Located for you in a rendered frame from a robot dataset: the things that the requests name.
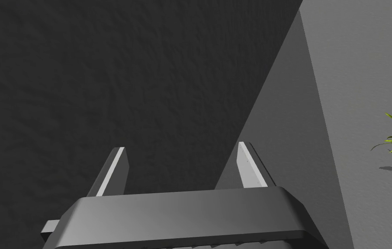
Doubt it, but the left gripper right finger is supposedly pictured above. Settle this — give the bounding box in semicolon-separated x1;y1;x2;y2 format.
236;141;276;189

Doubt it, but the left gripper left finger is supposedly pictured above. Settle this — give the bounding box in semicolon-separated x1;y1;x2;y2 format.
87;147;129;198

